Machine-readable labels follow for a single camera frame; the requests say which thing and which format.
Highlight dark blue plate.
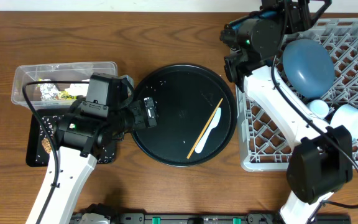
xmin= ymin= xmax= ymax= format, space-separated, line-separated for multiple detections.
xmin=282 ymin=39 xmax=335 ymax=99

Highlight white plastic knife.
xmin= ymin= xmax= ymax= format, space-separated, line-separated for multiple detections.
xmin=195 ymin=108 xmax=221 ymax=154

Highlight white tissue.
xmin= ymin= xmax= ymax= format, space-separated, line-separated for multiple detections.
xmin=65 ymin=83 xmax=89 ymax=96

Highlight wooden chopstick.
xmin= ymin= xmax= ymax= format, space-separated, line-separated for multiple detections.
xmin=186 ymin=98 xmax=223 ymax=159

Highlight light blue cup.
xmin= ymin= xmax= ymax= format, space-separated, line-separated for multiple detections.
xmin=307 ymin=100 xmax=329 ymax=119

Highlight yellow foil snack wrapper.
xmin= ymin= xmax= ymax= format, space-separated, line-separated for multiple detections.
xmin=37 ymin=83 xmax=77 ymax=101

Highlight brown cookie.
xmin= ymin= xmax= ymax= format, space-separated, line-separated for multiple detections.
xmin=41 ymin=138 xmax=52 ymax=154

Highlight light blue bowl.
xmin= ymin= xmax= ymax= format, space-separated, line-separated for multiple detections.
xmin=330 ymin=105 xmax=358 ymax=141

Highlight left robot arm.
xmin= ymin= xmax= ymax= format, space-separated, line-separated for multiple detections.
xmin=27 ymin=73 xmax=158 ymax=223

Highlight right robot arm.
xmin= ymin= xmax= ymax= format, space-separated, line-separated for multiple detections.
xmin=219 ymin=1 xmax=352 ymax=223

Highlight grey dishwasher rack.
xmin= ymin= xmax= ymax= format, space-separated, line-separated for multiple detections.
xmin=236 ymin=18 xmax=358 ymax=172

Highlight spilled rice grains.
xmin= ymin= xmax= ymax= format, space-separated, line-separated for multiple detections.
xmin=37 ymin=79 xmax=182 ymax=166

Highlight round black tray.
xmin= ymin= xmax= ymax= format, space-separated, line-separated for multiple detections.
xmin=132 ymin=64 xmax=237 ymax=167

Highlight black rectangular tray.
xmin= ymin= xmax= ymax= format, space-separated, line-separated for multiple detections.
xmin=25 ymin=108 xmax=117 ymax=167

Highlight clear plastic bin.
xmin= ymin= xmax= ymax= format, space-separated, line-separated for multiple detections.
xmin=11 ymin=62 xmax=117 ymax=110

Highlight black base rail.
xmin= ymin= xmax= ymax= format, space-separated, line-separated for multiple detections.
xmin=70 ymin=203 xmax=352 ymax=224

